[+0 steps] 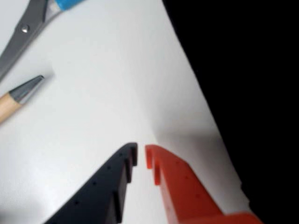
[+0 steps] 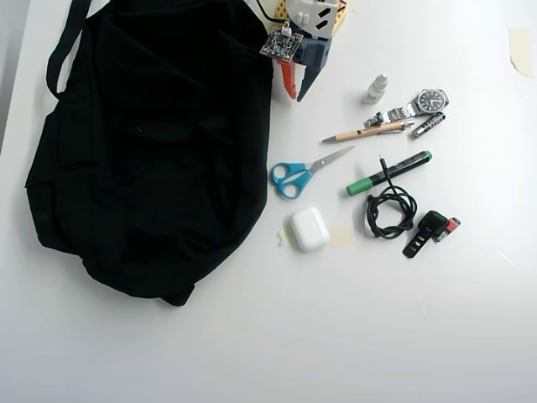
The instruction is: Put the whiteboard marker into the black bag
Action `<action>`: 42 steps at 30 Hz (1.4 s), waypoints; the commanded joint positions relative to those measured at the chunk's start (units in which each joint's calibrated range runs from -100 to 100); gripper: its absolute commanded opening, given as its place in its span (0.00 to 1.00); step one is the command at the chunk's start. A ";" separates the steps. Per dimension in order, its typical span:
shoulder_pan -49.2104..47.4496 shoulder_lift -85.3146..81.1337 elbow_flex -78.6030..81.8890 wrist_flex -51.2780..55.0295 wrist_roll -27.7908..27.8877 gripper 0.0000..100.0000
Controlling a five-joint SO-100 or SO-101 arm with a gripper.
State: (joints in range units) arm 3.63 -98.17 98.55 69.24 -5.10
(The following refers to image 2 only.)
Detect black strap bike light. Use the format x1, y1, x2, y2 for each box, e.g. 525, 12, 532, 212
402, 210, 451, 259

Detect white earbuds case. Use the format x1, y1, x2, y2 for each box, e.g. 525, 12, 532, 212
286, 206, 326, 253

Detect black fabric bag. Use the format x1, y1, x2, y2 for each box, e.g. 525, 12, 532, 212
24, 0, 280, 308

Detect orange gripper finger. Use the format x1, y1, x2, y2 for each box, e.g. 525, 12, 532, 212
274, 60, 300, 100

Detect silver wrist watch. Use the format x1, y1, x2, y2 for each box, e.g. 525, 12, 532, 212
363, 88, 451, 129

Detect green black whiteboard marker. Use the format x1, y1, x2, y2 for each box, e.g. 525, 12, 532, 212
346, 149, 434, 197

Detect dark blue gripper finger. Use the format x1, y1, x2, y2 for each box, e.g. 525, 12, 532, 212
295, 64, 326, 103

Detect coiled black braided cable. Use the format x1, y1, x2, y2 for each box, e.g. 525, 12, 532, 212
365, 154, 418, 241

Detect small white dropper bottle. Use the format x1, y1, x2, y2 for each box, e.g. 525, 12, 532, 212
362, 74, 389, 107

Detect white and blue gripper body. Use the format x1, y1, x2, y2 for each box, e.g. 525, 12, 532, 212
286, 0, 342, 69

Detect wooden ballpoint pen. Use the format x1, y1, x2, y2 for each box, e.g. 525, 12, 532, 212
321, 118, 416, 145

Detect blue handled scissors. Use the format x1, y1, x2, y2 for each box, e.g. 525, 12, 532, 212
268, 145, 357, 200

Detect bare camera circuit board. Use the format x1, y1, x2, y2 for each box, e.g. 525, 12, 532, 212
258, 22, 305, 65

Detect black camera cable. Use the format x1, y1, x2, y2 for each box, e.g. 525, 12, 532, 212
253, 0, 291, 27

